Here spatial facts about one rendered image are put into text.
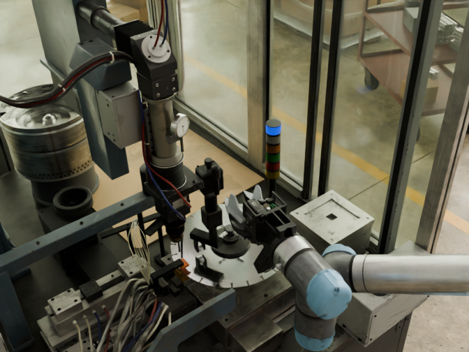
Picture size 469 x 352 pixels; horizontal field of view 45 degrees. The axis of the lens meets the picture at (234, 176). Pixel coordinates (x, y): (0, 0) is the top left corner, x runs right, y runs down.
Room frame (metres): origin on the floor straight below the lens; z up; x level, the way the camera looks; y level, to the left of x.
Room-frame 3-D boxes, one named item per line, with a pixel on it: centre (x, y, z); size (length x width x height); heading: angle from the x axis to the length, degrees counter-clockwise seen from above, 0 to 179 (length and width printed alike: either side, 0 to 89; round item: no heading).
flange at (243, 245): (1.14, 0.02, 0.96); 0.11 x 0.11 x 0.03
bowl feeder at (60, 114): (1.66, 0.62, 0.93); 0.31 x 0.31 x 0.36
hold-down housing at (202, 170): (1.08, 0.06, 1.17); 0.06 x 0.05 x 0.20; 117
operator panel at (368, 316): (1.06, -0.41, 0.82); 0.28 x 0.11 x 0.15; 126
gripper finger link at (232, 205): (0.91, 0.00, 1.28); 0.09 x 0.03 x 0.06; 36
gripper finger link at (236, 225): (0.87, -0.02, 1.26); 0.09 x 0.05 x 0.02; 36
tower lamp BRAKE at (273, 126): (1.41, -0.12, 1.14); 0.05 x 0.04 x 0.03; 36
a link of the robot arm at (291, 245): (0.76, -0.10, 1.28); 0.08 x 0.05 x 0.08; 117
